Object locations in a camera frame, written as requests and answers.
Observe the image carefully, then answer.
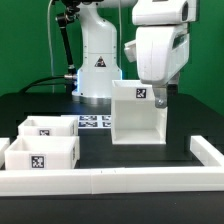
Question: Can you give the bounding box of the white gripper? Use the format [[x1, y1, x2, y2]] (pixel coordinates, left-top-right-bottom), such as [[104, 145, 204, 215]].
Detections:
[[136, 24, 189, 108]]

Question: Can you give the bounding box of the white drawer cabinet frame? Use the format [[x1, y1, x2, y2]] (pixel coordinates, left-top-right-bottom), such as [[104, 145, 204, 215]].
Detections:
[[111, 80, 167, 145]]

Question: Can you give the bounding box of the white front drawer box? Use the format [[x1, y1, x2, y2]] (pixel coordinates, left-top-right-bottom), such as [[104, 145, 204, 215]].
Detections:
[[5, 136, 80, 170]]

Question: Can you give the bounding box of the white drawer box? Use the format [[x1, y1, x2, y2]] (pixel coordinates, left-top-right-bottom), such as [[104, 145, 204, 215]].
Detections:
[[18, 116, 78, 136], [5, 136, 80, 170]]

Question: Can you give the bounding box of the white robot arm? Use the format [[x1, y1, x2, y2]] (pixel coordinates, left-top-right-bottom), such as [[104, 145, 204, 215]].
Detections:
[[55, 0, 198, 108]]

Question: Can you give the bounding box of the white rear drawer box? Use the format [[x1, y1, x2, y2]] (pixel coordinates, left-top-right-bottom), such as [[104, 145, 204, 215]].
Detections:
[[18, 116, 78, 136]]

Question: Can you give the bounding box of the white fiducial marker sheet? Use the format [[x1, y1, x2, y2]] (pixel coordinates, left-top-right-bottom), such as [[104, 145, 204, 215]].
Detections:
[[72, 115, 111, 129]]

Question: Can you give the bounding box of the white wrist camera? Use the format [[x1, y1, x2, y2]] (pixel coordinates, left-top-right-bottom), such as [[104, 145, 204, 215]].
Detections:
[[124, 40, 136, 62]]

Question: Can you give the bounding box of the white right fence rail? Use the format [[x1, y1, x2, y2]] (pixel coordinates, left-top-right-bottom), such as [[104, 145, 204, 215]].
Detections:
[[190, 135, 224, 168]]

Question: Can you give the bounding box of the white fence rail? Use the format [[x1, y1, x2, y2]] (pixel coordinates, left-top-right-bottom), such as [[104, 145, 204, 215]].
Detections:
[[190, 135, 224, 168], [0, 167, 224, 196], [0, 138, 10, 168]]

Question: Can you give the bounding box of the black base cable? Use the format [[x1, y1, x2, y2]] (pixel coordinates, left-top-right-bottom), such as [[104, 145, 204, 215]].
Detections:
[[18, 75, 76, 94]]

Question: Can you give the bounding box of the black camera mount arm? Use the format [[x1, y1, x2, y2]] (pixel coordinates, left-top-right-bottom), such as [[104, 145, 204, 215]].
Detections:
[[56, 6, 78, 92]]

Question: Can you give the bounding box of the white hanging cable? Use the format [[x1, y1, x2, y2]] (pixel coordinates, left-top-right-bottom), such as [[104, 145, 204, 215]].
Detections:
[[46, 0, 56, 94]]

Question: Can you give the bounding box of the white left fence rail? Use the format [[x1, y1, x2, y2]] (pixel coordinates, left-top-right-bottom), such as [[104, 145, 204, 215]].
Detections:
[[0, 138, 10, 168]]

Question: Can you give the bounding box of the white front fence rail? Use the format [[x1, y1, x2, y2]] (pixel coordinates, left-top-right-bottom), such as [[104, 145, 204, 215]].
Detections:
[[0, 167, 224, 196]]

